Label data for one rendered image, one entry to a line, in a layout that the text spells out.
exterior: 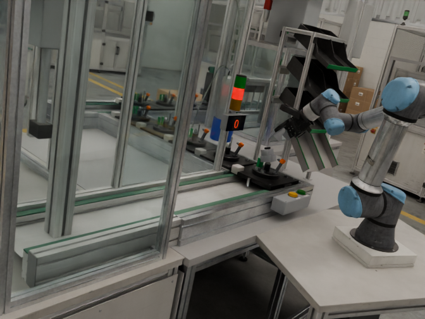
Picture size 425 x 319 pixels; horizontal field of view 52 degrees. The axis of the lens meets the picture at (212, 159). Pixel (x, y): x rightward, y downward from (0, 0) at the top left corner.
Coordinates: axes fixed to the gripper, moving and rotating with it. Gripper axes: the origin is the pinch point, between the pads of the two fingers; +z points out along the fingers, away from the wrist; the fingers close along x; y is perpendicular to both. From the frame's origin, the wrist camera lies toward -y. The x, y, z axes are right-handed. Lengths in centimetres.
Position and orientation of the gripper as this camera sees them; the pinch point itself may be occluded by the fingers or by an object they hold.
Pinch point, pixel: (274, 135)
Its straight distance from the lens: 209.2
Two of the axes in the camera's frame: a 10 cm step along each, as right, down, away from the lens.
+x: 6.6, -0.9, 7.4
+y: 4.3, 8.6, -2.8
